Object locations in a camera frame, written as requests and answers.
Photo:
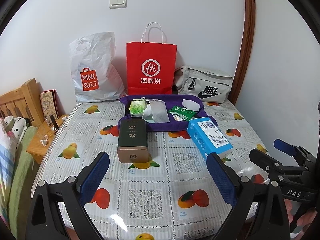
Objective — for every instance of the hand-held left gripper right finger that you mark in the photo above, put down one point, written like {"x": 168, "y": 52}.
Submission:
{"x": 222, "y": 180}

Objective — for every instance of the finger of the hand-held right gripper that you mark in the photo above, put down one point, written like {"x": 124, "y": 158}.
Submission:
{"x": 265, "y": 161}
{"x": 285, "y": 145}

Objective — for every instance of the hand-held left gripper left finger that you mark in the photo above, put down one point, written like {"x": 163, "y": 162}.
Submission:
{"x": 96, "y": 175}

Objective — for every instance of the fruit print packet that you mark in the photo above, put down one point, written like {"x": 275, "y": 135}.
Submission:
{"x": 178, "y": 119}

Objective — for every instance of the white and green cloth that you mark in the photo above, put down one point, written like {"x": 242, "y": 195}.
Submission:
{"x": 147, "y": 115}

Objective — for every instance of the green wipe packet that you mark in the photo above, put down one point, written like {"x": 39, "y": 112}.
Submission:
{"x": 181, "y": 112}

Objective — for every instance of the white soft pad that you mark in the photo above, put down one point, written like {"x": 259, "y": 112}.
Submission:
{"x": 191, "y": 104}

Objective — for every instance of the person's right hand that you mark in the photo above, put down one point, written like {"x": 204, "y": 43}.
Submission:
{"x": 308, "y": 218}

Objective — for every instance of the blue tissue pack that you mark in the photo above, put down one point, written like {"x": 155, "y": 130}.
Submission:
{"x": 210, "y": 140}

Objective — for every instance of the dark green tin box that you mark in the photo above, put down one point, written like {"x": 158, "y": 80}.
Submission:
{"x": 132, "y": 140}

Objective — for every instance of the fruit print tablecloth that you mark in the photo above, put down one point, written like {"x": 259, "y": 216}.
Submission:
{"x": 150, "y": 180}

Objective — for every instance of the small white figurine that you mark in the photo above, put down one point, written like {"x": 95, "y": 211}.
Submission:
{"x": 43, "y": 143}

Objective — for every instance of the wooden nightstand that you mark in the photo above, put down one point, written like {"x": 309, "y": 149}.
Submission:
{"x": 37, "y": 152}

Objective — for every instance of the small dark bottle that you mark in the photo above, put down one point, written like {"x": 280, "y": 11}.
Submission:
{"x": 52, "y": 122}

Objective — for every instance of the green blanket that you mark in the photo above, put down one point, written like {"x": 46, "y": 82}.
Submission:
{"x": 21, "y": 170}

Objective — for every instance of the light green leaf print packet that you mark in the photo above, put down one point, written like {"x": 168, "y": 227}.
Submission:
{"x": 137, "y": 107}

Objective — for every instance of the purple towel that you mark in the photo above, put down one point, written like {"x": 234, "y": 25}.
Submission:
{"x": 160, "y": 126}

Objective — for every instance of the patterned book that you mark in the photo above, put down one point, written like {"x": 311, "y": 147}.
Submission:
{"x": 48, "y": 102}

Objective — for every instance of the white mesh pouch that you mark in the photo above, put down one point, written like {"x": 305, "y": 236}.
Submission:
{"x": 158, "y": 112}

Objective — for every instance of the striped light bedding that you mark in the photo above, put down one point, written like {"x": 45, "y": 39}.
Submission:
{"x": 5, "y": 160}

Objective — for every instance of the white flower print plush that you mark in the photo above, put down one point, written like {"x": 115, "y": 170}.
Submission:
{"x": 15, "y": 126}

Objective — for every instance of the grey waist bag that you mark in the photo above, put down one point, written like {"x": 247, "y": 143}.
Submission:
{"x": 207, "y": 77}

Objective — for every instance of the wooden headboard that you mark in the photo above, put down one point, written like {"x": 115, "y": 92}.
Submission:
{"x": 22, "y": 97}

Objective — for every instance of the white plastic shopping bag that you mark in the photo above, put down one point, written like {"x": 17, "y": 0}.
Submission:
{"x": 95, "y": 55}

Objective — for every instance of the red paper bag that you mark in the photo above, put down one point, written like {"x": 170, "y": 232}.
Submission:
{"x": 150, "y": 52}

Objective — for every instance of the white light switch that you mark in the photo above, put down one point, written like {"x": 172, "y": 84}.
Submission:
{"x": 118, "y": 1}

